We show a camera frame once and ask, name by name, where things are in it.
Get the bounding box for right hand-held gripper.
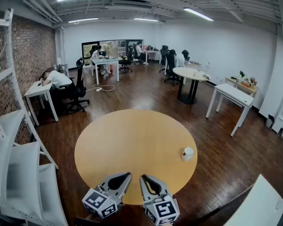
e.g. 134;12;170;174
139;174;180;226

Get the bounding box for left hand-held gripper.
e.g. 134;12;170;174
82;172;132;219

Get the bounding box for white cup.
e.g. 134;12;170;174
182;146;195;162

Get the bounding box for round wooden table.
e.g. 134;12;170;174
74;109;198;206

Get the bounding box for white metal shelving unit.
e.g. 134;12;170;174
0;8;69;226

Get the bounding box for white rectangular table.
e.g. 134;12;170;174
223;174;283;226

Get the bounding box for black office chair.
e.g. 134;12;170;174
118;45;135;73
159;45;171;74
60;57;91;113
164;52;180;86

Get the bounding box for round white table black legs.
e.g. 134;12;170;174
172;67;211;104

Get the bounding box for white rectangular desk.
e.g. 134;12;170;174
24;80;59;127
143;49;161;62
205;83;255;137
90;56;121;85

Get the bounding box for small white side desk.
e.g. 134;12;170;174
57;63;70;78

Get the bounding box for wooden side table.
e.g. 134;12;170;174
224;76;258;98

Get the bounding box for black framed window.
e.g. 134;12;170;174
81;39;145;59

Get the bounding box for ceiling air conditioner unit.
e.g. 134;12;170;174
109;0;153;9

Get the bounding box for white power strip with cable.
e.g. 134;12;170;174
92;84;115;93

